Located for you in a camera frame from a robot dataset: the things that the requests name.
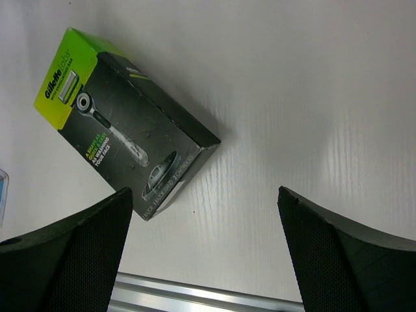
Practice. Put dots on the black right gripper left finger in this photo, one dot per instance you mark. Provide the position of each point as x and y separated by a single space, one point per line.
69 265

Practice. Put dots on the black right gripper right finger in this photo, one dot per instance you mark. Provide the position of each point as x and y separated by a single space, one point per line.
342 265

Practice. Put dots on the clear blue razor blister pack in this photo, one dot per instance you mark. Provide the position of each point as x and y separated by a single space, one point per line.
4 181

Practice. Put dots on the aluminium front rail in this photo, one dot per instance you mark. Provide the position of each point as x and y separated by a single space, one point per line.
139 293

